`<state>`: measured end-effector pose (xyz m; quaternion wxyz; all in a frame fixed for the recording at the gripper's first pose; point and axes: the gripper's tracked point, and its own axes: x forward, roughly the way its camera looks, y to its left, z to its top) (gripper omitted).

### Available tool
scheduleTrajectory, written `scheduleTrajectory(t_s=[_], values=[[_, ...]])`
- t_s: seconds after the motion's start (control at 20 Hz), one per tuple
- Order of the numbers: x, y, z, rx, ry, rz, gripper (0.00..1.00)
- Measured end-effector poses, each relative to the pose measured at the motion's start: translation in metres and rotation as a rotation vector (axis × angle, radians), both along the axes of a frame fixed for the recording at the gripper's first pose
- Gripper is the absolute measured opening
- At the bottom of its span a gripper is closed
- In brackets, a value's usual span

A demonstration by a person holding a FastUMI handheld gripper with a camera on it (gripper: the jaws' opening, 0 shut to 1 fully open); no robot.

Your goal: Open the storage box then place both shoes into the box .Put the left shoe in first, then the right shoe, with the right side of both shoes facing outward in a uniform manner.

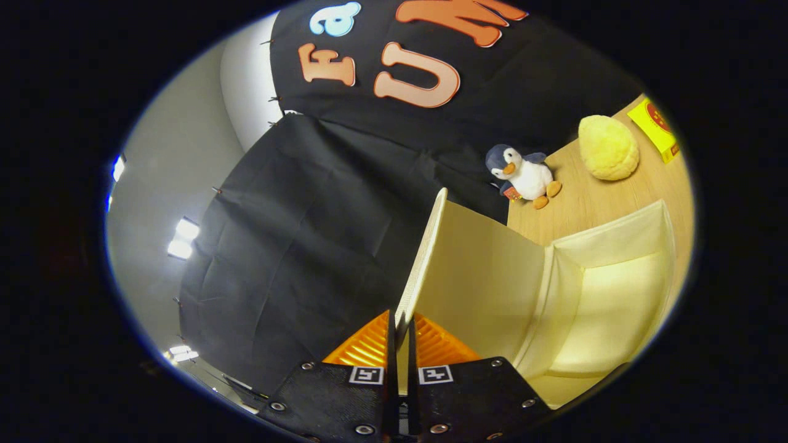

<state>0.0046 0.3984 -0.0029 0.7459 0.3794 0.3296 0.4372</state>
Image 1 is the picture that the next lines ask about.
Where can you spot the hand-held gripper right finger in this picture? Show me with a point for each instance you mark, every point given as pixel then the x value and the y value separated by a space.
pixel 411 375

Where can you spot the yellow book with red circle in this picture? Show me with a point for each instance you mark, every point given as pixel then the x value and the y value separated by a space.
pixel 655 126

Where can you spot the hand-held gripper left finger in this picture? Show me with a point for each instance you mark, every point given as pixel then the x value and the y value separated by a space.
pixel 392 369

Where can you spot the yellow fluffy plush ball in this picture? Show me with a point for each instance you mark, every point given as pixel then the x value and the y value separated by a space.
pixel 608 147

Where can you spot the cream fabric storage box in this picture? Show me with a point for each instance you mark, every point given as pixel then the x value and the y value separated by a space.
pixel 492 277

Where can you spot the plush penguin toy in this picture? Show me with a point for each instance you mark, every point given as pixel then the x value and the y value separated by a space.
pixel 529 175

